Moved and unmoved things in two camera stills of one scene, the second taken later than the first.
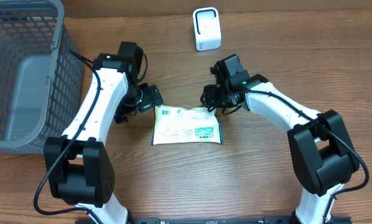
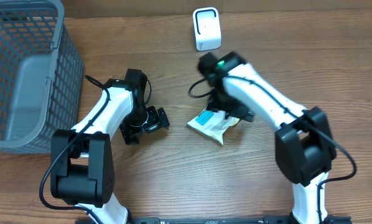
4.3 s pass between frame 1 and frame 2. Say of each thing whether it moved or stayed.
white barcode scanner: stayed
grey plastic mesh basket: stayed
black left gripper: moved
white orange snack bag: moved
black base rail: stayed
